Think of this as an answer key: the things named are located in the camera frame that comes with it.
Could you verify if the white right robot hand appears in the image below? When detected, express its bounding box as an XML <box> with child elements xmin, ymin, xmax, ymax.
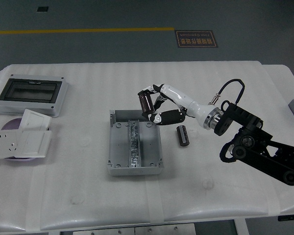
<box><xmin>137</xmin><ymin>83</ymin><xmax>213</xmax><ymax>126</ymax></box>

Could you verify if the dark cylindrical battery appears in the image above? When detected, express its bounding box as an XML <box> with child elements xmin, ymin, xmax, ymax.
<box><xmin>176</xmin><ymin>125</ymin><xmax>190</xmax><ymax>147</ymax></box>
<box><xmin>138</xmin><ymin>92</ymin><xmax>154</xmax><ymax>114</ymax></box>

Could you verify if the open grey junction box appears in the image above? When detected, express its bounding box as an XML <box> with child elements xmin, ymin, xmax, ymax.
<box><xmin>105</xmin><ymin>109</ymin><xmax>164</xmax><ymax>177</ymax></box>

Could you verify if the grey distribution box dark window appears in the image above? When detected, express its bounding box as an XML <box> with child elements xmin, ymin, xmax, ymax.
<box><xmin>0</xmin><ymin>74</ymin><xmax>70</xmax><ymax>118</ymax></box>

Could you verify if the white foam table mat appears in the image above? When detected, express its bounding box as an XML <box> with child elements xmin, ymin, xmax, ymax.
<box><xmin>0</xmin><ymin>60</ymin><xmax>294</xmax><ymax>232</ymax></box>

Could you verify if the brown floor sign sticker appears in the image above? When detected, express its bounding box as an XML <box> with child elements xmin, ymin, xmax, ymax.
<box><xmin>174</xmin><ymin>30</ymin><xmax>218</xmax><ymax>48</ymax></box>

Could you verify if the white tape strip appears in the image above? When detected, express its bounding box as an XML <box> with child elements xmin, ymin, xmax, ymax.
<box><xmin>144</xmin><ymin>181</ymin><xmax>166</xmax><ymax>223</ymax></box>
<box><xmin>24</xmin><ymin>168</ymin><xmax>47</xmax><ymax>232</ymax></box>

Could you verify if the white table leg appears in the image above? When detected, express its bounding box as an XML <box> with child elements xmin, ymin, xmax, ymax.
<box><xmin>234</xmin><ymin>219</ymin><xmax>250</xmax><ymax>235</ymax></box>

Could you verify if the purple round plate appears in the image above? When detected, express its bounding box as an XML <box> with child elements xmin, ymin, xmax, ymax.
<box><xmin>1</xmin><ymin>117</ymin><xmax>51</xmax><ymax>162</ymax></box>

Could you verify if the silver metal mounting rail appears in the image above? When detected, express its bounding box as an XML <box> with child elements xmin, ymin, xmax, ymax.
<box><xmin>127</xmin><ymin>119</ymin><xmax>143</xmax><ymax>168</ymax></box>

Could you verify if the grey metal bracket plate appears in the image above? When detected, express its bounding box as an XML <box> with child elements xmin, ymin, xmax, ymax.
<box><xmin>134</xmin><ymin>225</ymin><xmax>196</xmax><ymax>235</ymax></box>
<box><xmin>72</xmin><ymin>228</ymin><xmax>135</xmax><ymax>235</ymax></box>

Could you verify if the white wall switch plate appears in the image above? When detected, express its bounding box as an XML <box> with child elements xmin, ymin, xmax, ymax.
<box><xmin>14</xmin><ymin>130</ymin><xmax>52</xmax><ymax>159</ymax></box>
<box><xmin>20</xmin><ymin>109</ymin><xmax>51</xmax><ymax>129</ymax></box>

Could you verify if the white wall socket plate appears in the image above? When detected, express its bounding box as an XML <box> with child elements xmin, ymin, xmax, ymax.
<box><xmin>0</xmin><ymin>130</ymin><xmax>24</xmax><ymax>160</ymax></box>

